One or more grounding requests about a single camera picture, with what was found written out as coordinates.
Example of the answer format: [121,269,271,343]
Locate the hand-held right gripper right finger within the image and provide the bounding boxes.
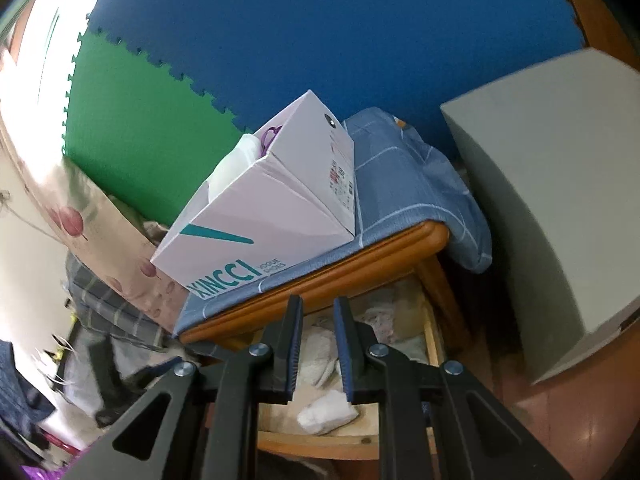
[333,296,573,480]

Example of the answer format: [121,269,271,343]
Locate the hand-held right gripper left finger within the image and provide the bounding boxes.
[60,294,304,480]

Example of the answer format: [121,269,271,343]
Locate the white socks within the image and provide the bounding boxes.
[297,390,360,436]

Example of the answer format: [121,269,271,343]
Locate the white shoe box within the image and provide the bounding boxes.
[150,90,357,301]

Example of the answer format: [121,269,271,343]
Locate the white underwear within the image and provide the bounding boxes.
[207,133,263,201]

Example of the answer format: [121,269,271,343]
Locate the purple underwear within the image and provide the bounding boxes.
[259,124,283,153]

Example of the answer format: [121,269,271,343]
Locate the pale pink cloth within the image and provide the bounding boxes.
[360,305,401,342]

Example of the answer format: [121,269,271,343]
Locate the wooden nightstand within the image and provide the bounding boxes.
[179,220,476,461]

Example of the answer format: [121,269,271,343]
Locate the blue checked cloth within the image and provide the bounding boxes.
[172,107,493,338]

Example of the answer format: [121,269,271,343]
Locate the grey plaid cloth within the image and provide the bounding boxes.
[65,255,176,351]

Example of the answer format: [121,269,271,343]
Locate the floral curtain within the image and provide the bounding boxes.
[0,75,191,326]

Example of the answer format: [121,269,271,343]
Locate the grey box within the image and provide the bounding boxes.
[440,47,640,386]

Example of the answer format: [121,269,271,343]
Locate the dark blue quilted cloth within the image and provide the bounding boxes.
[0,340,51,431]

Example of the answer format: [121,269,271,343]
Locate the purple cloth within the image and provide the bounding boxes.
[20,465,71,480]

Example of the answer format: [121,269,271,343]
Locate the green foam mat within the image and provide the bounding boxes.
[62,30,241,226]

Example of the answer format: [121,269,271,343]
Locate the blue foam mat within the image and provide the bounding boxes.
[92,0,586,161]

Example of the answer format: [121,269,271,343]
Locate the wooden door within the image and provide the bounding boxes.
[547,0,640,71]

